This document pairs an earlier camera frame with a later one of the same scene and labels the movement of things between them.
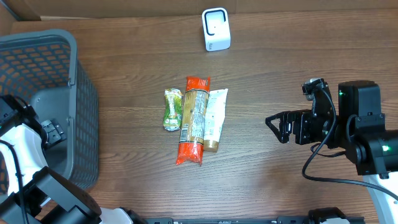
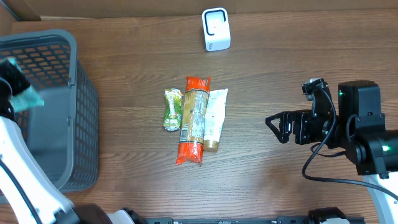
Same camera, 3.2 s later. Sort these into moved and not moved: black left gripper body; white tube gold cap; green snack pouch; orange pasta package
Moved: black left gripper body
Not moved: green snack pouch; orange pasta package; white tube gold cap
